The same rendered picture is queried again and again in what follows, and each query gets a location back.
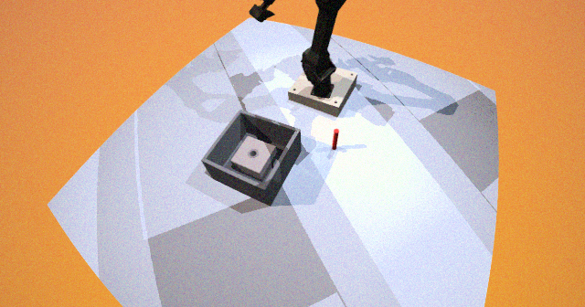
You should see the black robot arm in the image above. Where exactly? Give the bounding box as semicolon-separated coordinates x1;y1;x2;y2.
301;0;346;98

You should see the red peg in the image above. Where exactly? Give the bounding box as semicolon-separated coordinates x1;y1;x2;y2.
332;129;339;150

